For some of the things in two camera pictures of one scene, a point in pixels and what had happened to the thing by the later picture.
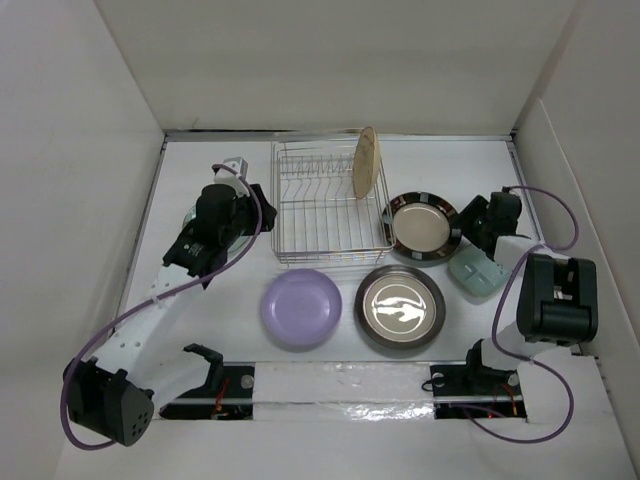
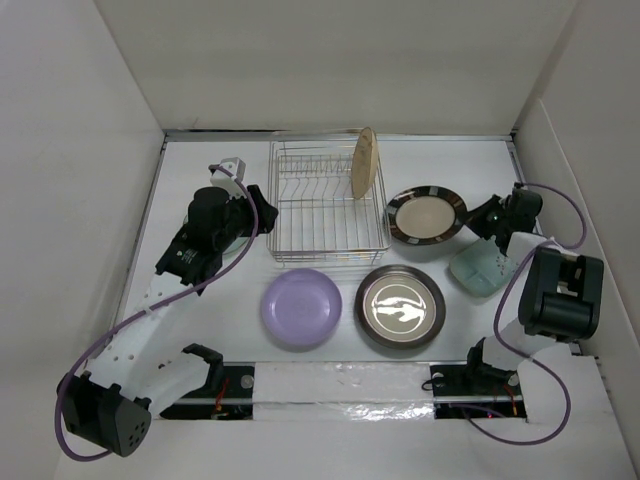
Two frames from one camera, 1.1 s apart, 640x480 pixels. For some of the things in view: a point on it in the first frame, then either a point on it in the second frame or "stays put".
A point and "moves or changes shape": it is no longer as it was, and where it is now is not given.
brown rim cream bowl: x=399 y=307 stays put
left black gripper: x=248 y=202 stays put
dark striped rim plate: x=421 y=226 moves or changes shape
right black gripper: x=476 y=207 -> x=475 y=219
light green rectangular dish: x=477 y=273 stays put
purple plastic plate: x=301 y=306 stays put
